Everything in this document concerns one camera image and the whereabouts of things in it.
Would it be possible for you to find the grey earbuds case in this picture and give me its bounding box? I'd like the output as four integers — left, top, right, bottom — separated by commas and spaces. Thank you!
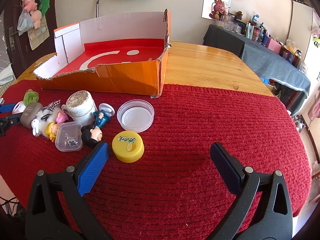
20, 102, 43, 129

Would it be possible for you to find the green lettuce toy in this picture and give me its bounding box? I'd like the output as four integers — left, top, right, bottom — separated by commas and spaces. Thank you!
23, 89, 39, 107

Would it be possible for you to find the blue suited boy figurine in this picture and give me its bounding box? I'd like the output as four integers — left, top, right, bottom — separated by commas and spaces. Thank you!
81, 103, 115, 147

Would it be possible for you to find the yellow bottle cap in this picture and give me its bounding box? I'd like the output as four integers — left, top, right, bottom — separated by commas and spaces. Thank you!
112, 131, 144, 163

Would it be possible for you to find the clear plastic round lid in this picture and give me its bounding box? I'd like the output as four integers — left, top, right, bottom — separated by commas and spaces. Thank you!
117, 99, 155, 133

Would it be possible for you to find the white fluffy plush charm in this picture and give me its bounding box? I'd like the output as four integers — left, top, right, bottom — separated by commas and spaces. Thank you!
31, 100, 61, 138

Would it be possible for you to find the blonde doll figurine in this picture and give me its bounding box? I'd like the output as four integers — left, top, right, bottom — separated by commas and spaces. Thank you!
45, 122, 59, 142

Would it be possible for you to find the dark brown door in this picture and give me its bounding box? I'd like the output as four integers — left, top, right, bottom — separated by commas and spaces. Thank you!
1, 0, 57, 77

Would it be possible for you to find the small clear plastic box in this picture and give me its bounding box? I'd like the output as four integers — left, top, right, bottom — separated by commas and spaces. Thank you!
55, 121, 83, 152

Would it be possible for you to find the white speckled round jar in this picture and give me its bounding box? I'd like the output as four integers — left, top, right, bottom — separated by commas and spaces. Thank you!
61, 90, 97, 126

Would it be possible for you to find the clear plastic bag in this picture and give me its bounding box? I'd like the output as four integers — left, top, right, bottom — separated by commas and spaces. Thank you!
17, 9, 34, 36

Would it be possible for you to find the pink plush pig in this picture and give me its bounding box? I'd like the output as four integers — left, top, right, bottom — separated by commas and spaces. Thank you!
23, 0, 42, 29

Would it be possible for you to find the green plush on door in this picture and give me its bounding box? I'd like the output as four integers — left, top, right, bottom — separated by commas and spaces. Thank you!
38, 0, 50, 17

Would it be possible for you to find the orange cardboard box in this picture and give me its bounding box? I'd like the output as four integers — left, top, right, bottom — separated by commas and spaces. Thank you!
34, 10, 171, 98

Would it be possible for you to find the grey cloth covered side table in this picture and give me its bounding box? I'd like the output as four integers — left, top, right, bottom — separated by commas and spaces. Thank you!
203, 24, 311, 117

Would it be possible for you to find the pink rabbit plush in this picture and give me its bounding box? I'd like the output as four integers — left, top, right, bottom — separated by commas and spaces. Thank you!
209, 0, 225, 20

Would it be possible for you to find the orange tipped mop handle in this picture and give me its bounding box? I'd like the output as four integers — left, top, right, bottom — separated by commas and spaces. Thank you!
95, 0, 100, 18

